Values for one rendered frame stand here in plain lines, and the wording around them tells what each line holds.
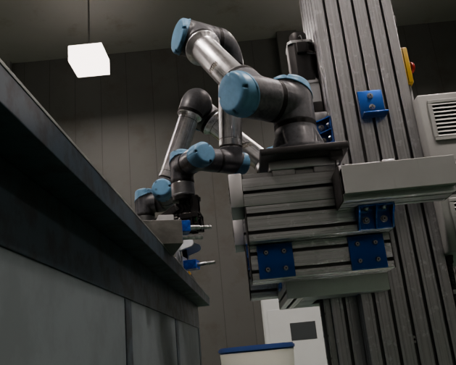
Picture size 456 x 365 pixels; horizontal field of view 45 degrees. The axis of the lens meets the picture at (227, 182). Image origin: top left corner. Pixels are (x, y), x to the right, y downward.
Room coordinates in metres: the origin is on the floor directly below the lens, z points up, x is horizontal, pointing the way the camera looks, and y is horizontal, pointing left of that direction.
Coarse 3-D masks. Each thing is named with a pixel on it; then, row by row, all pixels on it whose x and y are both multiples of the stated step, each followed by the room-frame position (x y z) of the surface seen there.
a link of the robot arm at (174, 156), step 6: (180, 150) 1.64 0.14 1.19; (186, 150) 1.65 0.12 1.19; (174, 156) 1.64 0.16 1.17; (174, 162) 1.64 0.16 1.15; (174, 168) 1.64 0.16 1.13; (174, 174) 1.64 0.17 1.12; (180, 174) 1.64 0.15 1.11; (174, 180) 1.65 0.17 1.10; (180, 180) 1.64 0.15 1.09; (186, 180) 1.67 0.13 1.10; (192, 180) 1.66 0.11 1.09
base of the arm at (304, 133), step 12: (288, 120) 1.34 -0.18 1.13; (300, 120) 1.34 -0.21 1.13; (312, 120) 1.36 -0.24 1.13; (276, 132) 1.37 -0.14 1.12; (288, 132) 1.34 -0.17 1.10; (300, 132) 1.33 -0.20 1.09; (312, 132) 1.34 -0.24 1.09; (276, 144) 1.36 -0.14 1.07; (288, 144) 1.33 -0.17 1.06; (300, 144) 1.32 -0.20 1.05
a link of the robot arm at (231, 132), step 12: (228, 36) 1.55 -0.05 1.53; (228, 48) 1.56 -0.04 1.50; (240, 60) 1.59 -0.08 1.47; (228, 120) 1.61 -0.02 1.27; (240, 120) 1.63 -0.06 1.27; (228, 132) 1.61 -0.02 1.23; (240, 132) 1.63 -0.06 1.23; (228, 144) 1.62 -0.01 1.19; (240, 144) 1.63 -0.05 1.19; (228, 156) 1.61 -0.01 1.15; (240, 156) 1.64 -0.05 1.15; (228, 168) 1.63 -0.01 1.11; (240, 168) 1.65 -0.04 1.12
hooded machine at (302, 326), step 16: (272, 304) 4.54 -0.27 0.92; (272, 320) 4.53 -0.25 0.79; (288, 320) 4.53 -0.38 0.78; (304, 320) 4.52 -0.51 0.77; (320, 320) 4.52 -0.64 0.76; (272, 336) 4.53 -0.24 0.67; (288, 336) 4.53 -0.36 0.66; (304, 336) 4.52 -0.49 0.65; (320, 336) 4.52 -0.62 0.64; (304, 352) 4.52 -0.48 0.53; (320, 352) 4.52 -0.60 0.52
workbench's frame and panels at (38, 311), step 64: (0, 64) 0.39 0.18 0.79; (0, 128) 0.44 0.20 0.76; (0, 192) 0.51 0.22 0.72; (64, 192) 0.64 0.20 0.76; (0, 256) 0.51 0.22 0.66; (64, 256) 0.69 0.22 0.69; (128, 256) 1.06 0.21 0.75; (0, 320) 0.52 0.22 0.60; (64, 320) 0.70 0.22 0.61; (128, 320) 1.04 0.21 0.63; (192, 320) 2.10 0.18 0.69
